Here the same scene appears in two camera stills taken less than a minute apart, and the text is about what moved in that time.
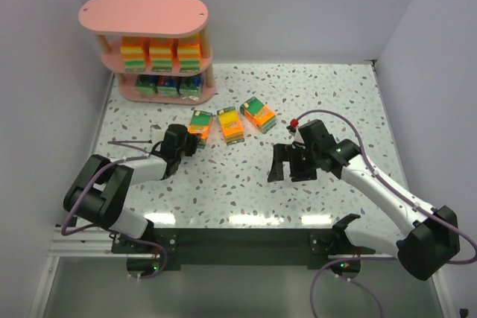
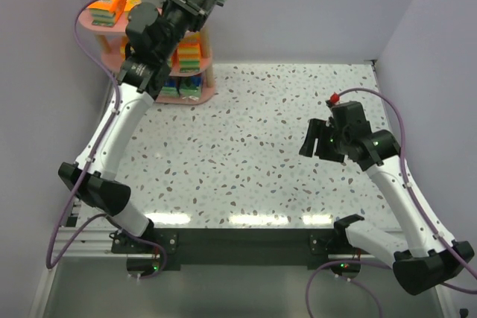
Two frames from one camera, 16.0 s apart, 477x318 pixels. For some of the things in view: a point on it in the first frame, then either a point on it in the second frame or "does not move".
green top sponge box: x=200 y=124 → x=106 y=10
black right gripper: x=294 y=163 → x=323 y=141
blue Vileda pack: x=191 y=86 does not move
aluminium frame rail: x=92 y=242 does not move
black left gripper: x=190 y=143 → x=188 y=3
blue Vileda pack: x=167 y=85 does not move
